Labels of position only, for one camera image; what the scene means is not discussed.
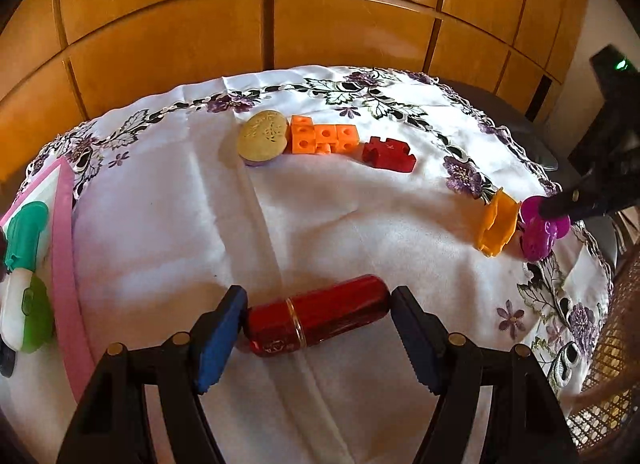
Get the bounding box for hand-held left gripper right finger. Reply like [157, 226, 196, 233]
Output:
[390, 285, 581, 464]

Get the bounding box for tan round cookie toy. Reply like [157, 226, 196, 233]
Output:
[237, 110, 288, 166]

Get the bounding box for green plastic container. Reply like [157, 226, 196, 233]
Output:
[4, 200, 51, 272]

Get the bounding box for orange toy blocks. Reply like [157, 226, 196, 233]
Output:
[290, 115, 358, 156]

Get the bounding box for orange plastic clip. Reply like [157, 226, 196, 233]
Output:
[474, 187, 522, 258]

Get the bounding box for wooden wardrobe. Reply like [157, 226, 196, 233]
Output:
[0, 0, 591, 185]

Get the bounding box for pink cardboard box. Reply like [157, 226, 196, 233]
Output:
[0, 156, 98, 402]

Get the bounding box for red toy block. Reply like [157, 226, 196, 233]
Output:
[362, 136, 417, 174]

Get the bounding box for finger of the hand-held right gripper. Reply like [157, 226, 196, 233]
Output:
[537, 169, 640, 220]

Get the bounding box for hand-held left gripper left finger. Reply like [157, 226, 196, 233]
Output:
[56, 285, 249, 464]

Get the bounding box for white floral embroidered tablecloth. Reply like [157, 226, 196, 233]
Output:
[0, 65, 618, 464]

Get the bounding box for black leather cushion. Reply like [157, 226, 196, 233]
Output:
[520, 116, 558, 172]

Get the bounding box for red lipstick tube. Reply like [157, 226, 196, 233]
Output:
[244, 274, 391, 359]

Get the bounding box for magenta plastic toy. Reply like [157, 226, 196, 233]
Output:
[517, 195, 571, 262]

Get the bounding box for white and green container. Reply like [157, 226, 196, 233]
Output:
[0, 268, 55, 354]

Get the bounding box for wicker chair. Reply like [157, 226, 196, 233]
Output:
[565, 239, 640, 452]

